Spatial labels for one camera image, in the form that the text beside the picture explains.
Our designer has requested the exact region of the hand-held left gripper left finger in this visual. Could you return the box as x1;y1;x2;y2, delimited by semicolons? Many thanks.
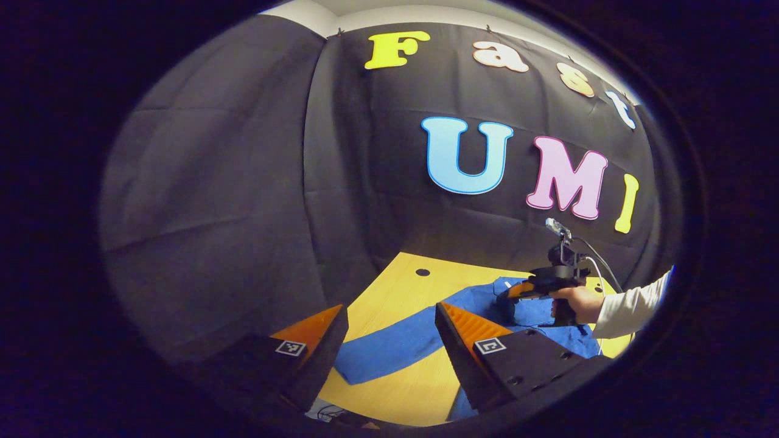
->
181;304;350;412

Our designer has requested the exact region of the blue button shirt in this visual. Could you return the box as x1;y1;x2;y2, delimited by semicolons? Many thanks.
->
334;277;603;422

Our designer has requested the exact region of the person's white clothing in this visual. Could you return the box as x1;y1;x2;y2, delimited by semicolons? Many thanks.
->
304;398;366;428

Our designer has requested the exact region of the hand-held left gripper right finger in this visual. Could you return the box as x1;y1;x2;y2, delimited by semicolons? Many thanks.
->
434;301;610;414

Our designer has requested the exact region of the black backdrop cloth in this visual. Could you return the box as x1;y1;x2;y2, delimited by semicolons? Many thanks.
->
99;12;676;366

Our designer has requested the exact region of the thin grey cable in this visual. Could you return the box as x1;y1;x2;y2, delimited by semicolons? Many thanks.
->
572;236;624;294

